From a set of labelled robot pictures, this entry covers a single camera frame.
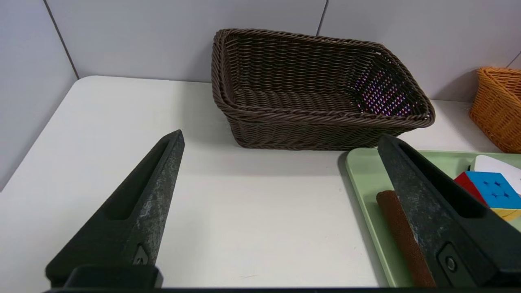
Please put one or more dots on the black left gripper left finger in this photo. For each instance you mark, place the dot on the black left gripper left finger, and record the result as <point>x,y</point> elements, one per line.
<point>134,228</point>

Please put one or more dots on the light green plastic tray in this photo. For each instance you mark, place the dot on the light green plastic tray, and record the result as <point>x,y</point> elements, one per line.
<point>366,175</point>

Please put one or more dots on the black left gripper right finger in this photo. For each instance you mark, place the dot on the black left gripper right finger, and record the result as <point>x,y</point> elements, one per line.
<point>447,228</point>

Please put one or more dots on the colourful puzzle cube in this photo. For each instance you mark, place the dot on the colourful puzzle cube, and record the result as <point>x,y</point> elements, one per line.
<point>496,191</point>

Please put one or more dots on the brown towel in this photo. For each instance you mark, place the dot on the brown towel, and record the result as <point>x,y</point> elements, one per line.
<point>401,228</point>

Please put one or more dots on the orange wicker basket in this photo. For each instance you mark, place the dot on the orange wicker basket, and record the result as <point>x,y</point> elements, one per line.
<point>500,110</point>

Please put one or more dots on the white board eraser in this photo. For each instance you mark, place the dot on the white board eraser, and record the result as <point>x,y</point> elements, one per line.
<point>498,165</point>

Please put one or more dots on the dark brown wicker basket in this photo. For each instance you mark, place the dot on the dark brown wicker basket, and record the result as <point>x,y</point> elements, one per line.
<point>309,130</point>

